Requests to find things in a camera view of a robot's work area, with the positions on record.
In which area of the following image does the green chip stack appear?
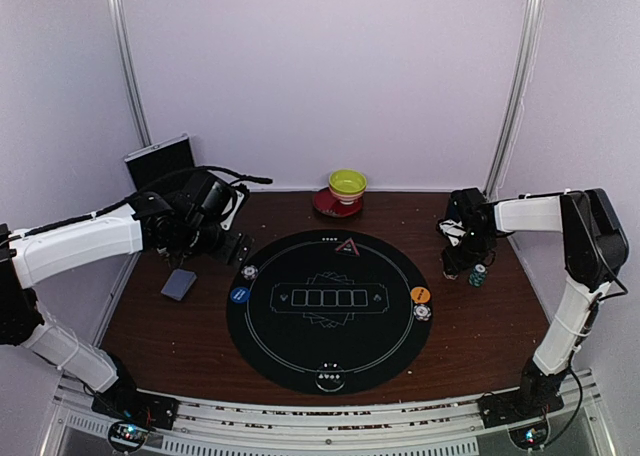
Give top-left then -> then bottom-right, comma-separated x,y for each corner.
468,263 -> 488,288

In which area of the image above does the orange round blind button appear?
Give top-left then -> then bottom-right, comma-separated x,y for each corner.
410,286 -> 431,304

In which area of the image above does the blue round blind button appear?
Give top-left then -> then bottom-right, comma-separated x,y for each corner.
229,287 -> 251,304

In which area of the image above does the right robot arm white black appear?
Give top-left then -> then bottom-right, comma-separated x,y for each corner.
438,188 -> 629,418

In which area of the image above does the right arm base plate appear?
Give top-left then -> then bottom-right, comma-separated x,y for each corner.
477,390 -> 564,428

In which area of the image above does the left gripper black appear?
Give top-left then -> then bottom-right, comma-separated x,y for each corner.
181,218 -> 254,269

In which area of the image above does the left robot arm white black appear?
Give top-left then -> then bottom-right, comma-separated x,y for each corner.
1,166 -> 263,425

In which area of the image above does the green striped bowl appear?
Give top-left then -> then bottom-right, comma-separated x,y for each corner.
328,169 -> 368,205

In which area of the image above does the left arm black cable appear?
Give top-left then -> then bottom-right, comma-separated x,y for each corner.
0,163 -> 274,242

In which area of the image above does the dark blue mug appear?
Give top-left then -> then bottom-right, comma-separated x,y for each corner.
445,196 -> 460,222

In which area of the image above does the red black triangle dealer marker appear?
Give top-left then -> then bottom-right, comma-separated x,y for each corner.
335,238 -> 360,257

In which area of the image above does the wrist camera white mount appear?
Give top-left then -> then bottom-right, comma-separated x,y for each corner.
219,185 -> 249,231
436,219 -> 468,247

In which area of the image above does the round black poker mat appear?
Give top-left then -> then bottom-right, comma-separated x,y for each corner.
226,230 -> 434,395

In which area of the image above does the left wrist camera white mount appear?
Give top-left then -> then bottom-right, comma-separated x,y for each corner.
219,185 -> 249,231

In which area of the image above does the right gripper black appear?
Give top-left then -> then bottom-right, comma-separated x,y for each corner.
442,228 -> 496,275

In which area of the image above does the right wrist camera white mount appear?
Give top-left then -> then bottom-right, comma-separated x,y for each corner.
436,219 -> 468,247

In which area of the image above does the left aluminium corner post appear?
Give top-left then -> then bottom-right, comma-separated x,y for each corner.
107,0 -> 152,148

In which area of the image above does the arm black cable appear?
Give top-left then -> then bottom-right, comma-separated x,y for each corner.
564,195 -> 631,442
0,163 -> 274,242

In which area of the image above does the aluminium poker case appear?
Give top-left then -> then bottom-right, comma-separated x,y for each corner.
124,134 -> 195,199

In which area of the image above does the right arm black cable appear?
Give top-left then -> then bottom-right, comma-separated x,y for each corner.
564,195 -> 631,442

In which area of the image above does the aluminium front rail frame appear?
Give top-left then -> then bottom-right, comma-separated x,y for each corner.
42,368 -> 619,456

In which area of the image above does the red plate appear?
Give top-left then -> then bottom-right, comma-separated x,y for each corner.
312,187 -> 363,218

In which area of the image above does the right aluminium corner post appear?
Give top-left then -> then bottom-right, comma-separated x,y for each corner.
484,0 -> 544,200

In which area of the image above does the aluminium corner post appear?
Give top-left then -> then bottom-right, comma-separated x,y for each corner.
107,0 -> 152,148
484,0 -> 544,200

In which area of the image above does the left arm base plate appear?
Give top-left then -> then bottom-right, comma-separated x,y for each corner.
91,390 -> 179,430

